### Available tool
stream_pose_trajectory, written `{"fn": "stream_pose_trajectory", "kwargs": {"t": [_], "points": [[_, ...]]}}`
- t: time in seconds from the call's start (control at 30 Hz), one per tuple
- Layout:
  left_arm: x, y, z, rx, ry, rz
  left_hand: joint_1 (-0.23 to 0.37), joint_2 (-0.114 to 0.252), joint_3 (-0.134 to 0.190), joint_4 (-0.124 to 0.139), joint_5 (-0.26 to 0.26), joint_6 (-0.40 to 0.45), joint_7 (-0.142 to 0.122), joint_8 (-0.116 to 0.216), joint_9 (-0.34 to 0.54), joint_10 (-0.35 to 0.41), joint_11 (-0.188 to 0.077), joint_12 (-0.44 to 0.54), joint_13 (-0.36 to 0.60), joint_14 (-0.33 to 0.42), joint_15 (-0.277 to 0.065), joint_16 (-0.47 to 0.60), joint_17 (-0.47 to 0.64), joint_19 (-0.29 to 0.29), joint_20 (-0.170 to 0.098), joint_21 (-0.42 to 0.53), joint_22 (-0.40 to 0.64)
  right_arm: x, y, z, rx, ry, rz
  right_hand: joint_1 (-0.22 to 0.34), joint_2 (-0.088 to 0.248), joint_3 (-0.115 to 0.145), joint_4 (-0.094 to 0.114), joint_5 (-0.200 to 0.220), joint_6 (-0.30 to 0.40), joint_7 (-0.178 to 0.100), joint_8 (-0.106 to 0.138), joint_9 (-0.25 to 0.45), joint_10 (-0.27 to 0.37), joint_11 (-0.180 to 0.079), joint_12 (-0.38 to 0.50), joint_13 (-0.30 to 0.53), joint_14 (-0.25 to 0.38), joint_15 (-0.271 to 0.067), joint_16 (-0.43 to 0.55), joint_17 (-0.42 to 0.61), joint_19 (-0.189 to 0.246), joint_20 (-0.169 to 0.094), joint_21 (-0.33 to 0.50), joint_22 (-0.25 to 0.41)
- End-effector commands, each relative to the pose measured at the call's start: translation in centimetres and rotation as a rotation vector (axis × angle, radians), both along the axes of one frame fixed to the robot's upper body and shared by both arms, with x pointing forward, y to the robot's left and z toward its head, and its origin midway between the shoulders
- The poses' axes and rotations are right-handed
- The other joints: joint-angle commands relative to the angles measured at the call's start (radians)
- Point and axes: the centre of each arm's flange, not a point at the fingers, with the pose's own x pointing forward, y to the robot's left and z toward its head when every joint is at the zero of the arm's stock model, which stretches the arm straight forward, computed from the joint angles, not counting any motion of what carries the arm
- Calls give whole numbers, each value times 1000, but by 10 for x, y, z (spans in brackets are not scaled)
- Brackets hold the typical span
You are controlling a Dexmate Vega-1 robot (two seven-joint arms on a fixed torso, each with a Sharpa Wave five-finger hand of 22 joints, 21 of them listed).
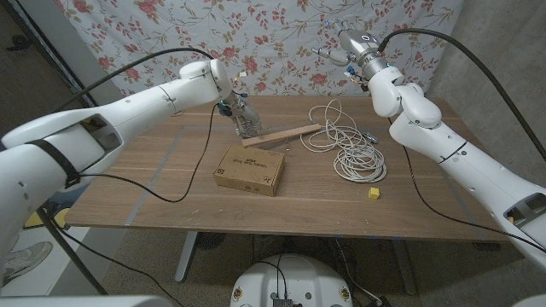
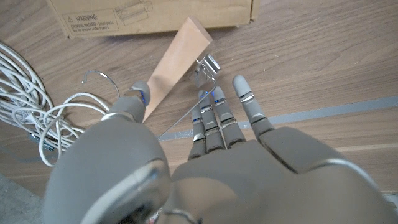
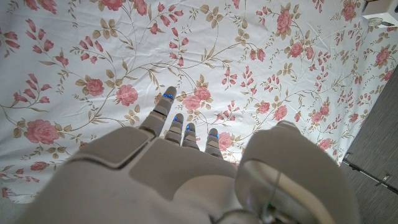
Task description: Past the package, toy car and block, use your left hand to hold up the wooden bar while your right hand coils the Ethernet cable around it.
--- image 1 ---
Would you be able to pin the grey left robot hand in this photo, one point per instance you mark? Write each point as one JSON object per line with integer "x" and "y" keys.
{"x": 245, "y": 117}

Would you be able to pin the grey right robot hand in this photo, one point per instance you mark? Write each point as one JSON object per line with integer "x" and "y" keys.
{"x": 356, "y": 47}

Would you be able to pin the wooden bar with metal brackets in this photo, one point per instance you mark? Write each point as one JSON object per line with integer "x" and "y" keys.
{"x": 281, "y": 135}

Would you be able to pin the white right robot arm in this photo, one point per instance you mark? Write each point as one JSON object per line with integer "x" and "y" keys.
{"x": 460, "y": 149}

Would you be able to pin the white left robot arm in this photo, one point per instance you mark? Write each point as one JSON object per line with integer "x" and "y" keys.
{"x": 106, "y": 128}

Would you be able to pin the brown cardboard package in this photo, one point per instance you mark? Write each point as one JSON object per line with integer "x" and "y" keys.
{"x": 249, "y": 170}

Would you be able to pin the small silver toy car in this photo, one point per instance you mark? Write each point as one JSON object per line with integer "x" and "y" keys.
{"x": 370, "y": 136}

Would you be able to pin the small yellow block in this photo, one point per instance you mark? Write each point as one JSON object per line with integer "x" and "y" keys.
{"x": 374, "y": 193}

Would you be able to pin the floral backdrop cloth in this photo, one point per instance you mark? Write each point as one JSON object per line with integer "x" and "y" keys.
{"x": 277, "y": 34}

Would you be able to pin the black round fan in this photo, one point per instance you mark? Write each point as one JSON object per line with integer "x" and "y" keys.
{"x": 211, "y": 241}

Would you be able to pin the white table leg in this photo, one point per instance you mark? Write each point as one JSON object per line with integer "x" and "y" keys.
{"x": 405, "y": 268}
{"x": 185, "y": 260}

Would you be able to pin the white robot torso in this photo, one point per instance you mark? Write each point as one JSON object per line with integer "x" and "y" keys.
{"x": 294, "y": 281}

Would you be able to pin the yellow black pad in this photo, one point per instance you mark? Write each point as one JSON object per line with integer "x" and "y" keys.
{"x": 34, "y": 221}
{"x": 59, "y": 217}

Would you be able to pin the grey sneaker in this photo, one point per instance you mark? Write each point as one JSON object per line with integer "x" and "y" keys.
{"x": 27, "y": 258}

